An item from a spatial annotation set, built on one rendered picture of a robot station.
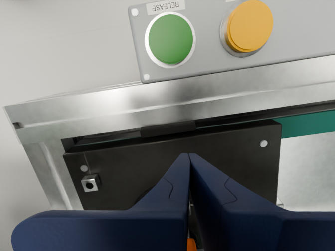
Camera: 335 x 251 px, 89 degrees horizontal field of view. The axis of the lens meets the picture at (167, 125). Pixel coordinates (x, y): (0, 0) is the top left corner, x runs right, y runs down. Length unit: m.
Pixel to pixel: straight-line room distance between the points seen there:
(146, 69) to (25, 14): 0.22
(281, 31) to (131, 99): 0.16
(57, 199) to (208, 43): 0.26
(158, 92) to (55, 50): 0.19
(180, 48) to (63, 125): 0.15
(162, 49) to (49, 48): 0.20
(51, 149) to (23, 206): 0.26
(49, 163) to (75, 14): 0.20
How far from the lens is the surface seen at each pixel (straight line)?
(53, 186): 0.27
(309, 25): 0.22
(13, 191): 0.47
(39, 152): 0.25
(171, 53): 0.17
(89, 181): 0.21
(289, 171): 0.33
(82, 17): 0.31
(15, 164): 0.43
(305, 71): 0.23
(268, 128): 0.21
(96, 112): 0.21
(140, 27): 0.18
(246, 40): 0.18
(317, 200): 0.39
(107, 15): 0.30
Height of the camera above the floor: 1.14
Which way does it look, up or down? 71 degrees down
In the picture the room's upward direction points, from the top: 178 degrees clockwise
